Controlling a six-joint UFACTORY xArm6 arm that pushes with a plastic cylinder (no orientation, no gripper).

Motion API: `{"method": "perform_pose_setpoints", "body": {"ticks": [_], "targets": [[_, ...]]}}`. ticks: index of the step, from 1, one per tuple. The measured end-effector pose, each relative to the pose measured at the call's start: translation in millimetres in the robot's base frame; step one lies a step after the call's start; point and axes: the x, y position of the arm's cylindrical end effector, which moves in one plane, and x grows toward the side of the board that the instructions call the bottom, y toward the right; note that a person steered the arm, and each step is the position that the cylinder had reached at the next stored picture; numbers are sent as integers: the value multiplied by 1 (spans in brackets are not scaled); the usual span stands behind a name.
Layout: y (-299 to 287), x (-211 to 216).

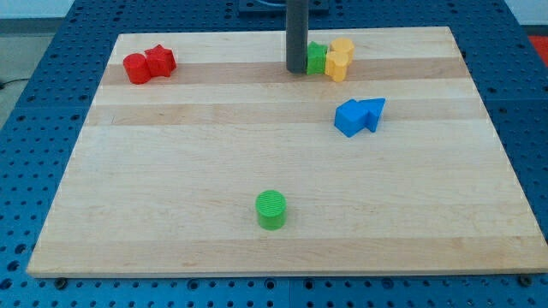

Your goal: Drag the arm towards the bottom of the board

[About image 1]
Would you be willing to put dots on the grey cylindrical robot arm rod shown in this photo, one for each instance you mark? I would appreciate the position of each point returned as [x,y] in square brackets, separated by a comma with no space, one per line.
[296,36]

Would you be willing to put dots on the wooden board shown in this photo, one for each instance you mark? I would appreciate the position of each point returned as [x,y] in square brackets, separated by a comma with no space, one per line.
[163,178]

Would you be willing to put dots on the green cylinder block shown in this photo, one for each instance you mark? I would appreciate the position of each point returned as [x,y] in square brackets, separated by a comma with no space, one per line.
[270,206]

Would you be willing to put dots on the blue cube block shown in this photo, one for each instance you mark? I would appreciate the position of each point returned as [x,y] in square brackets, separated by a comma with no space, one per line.
[350,118]

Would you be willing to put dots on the green star block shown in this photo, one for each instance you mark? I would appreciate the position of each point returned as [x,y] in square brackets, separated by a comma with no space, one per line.
[316,57]

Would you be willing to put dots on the yellow heart block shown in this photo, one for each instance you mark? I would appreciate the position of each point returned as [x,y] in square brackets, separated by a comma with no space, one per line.
[336,65]

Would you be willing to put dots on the blue triangle block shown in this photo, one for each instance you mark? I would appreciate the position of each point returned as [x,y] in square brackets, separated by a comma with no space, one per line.
[374,108]

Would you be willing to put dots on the yellow hexagon block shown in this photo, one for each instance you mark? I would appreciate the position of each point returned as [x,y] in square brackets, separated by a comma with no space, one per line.
[343,45]

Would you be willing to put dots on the red star block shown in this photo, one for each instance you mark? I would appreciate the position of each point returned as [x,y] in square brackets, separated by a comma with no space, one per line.
[160,61]

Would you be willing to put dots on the red cylinder block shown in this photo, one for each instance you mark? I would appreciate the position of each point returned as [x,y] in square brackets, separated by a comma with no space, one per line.
[136,68]

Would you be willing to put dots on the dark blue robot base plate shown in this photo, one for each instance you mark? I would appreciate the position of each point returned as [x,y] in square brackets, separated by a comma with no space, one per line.
[251,7]

